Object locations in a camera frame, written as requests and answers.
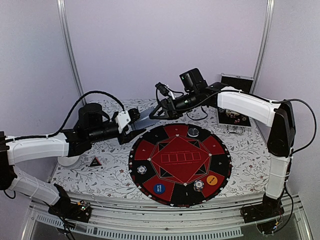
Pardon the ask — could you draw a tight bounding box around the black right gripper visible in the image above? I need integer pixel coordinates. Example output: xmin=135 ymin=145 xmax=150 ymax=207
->
xmin=149 ymin=89 xmax=200 ymax=120

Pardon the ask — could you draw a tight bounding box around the blue playing card deck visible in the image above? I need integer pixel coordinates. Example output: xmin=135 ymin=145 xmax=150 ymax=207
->
xmin=130 ymin=107 xmax=159 ymax=130

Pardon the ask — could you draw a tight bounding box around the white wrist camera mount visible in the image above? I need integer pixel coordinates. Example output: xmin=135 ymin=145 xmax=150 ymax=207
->
xmin=115 ymin=110 xmax=131 ymax=134
xmin=165 ymin=84 xmax=176 ymax=100

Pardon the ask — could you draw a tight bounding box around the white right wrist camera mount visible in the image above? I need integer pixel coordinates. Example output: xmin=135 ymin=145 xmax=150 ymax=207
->
xmin=165 ymin=84 xmax=176 ymax=100

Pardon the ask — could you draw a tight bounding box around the white bowl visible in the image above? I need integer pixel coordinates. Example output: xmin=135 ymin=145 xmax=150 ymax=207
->
xmin=57 ymin=156 xmax=80 ymax=169

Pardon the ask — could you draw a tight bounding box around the black triangular card holder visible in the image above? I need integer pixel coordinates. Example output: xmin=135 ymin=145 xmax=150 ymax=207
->
xmin=89 ymin=156 xmax=102 ymax=167

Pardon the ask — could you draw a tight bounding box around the right aluminium frame post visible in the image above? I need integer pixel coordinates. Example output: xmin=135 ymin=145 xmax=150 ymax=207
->
xmin=253 ymin=0 xmax=275 ymax=83

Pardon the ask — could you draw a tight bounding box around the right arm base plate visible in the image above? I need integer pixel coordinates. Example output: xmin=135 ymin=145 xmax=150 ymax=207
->
xmin=240 ymin=197 xmax=285 ymax=223

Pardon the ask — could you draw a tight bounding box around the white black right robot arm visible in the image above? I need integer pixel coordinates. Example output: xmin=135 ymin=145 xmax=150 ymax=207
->
xmin=149 ymin=68 xmax=298 ymax=218

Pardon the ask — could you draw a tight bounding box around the black white dealer button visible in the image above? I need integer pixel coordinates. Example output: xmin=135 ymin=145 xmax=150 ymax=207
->
xmin=187 ymin=127 xmax=200 ymax=138

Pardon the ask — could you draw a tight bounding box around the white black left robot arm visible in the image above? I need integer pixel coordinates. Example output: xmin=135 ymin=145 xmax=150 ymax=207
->
xmin=0 ymin=103 xmax=140 ymax=217

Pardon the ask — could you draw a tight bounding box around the front aluminium rail frame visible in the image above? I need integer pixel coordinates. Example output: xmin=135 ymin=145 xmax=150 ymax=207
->
xmin=21 ymin=191 xmax=315 ymax=240

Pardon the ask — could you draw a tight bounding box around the white blue poker chip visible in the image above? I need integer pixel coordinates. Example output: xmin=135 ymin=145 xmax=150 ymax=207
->
xmin=136 ymin=165 xmax=148 ymax=175

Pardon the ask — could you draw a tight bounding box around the orange big blind button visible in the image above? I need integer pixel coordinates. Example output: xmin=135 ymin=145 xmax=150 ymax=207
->
xmin=206 ymin=175 xmax=218 ymax=186

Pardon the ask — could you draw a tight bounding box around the left aluminium frame post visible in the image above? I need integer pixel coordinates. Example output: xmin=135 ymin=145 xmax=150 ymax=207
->
xmin=56 ymin=0 xmax=84 ymax=97

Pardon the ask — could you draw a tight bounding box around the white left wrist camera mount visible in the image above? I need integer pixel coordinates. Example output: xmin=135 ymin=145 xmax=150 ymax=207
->
xmin=115 ymin=110 xmax=131 ymax=134

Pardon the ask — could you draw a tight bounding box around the round red black poker mat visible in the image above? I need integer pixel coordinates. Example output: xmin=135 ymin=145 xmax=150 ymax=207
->
xmin=128 ymin=123 xmax=232 ymax=207

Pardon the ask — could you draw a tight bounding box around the aluminium frame post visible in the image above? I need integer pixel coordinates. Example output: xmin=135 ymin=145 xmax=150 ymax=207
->
xmin=253 ymin=0 xmax=275 ymax=83
xmin=56 ymin=0 xmax=84 ymax=97

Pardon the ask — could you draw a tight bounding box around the blue small blind button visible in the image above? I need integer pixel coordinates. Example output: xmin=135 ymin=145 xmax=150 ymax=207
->
xmin=153 ymin=183 xmax=166 ymax=195

